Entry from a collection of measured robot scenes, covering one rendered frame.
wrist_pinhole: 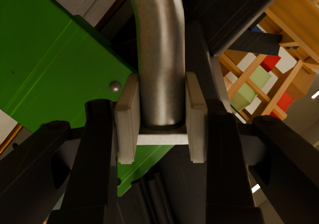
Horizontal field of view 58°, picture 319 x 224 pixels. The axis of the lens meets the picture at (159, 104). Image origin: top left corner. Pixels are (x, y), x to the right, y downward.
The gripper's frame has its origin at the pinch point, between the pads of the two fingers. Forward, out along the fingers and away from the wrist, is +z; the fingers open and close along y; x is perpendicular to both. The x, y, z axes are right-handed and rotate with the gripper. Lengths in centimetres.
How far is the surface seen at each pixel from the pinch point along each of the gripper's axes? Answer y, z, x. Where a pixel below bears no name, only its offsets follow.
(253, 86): 104, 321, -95
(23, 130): -20.7, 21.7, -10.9
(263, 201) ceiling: 238, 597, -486
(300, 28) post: 43, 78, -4
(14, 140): -22.3, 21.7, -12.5
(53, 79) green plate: -10.0, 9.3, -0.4
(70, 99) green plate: -8.7, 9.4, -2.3
